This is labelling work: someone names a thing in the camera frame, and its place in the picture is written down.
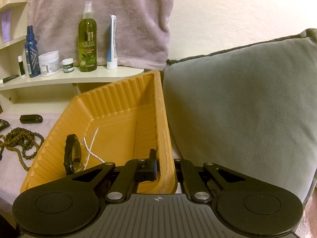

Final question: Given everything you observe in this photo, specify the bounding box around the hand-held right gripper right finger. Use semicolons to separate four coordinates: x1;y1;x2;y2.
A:
173;158;250;202

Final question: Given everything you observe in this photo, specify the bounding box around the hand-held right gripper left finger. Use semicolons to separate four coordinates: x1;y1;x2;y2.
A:
66;149;159;202

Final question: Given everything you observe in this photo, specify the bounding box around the yellow plastic tray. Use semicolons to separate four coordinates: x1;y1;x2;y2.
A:
20;70;177;195

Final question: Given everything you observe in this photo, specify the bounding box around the silver bead chain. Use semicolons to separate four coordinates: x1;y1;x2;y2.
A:
83;126;104;170

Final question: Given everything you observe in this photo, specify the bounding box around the black wrist watch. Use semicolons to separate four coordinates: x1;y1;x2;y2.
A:
64;134;83;175

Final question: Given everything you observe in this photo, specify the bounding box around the small black case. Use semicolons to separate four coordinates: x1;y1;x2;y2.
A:
20;114;43;124

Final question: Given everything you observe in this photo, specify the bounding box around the brown bead necklace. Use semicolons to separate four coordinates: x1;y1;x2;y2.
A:
0;127;45;171

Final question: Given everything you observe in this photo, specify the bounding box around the grey cushion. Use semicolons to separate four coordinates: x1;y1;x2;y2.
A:
162;28;317;204

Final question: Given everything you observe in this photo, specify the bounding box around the cream shelf unit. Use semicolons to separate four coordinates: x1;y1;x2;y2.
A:
0;1;144;112

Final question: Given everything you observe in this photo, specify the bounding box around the blue and white tube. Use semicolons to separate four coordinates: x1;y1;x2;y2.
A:
106;15;118;70

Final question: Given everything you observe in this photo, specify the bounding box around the small green jar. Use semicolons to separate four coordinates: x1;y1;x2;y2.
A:
62;58;74;73

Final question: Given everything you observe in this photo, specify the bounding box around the green spray bottle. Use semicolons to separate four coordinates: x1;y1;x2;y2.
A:
78;1;98;72

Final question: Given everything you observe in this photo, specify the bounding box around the pale fluffy cloth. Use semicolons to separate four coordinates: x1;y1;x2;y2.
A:
0;111;65;204

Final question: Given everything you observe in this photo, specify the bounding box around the white cream jar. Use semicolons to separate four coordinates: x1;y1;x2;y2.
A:
38;51;60;77

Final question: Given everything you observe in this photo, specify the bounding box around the blue spray bottle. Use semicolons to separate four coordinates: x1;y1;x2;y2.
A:
24;25;41;78

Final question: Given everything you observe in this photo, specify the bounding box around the black tube with white cap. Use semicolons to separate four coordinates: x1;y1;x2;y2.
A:
0;74;20;84

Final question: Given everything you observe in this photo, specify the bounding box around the purple tube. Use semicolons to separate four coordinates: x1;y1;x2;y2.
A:
1;8;13;42

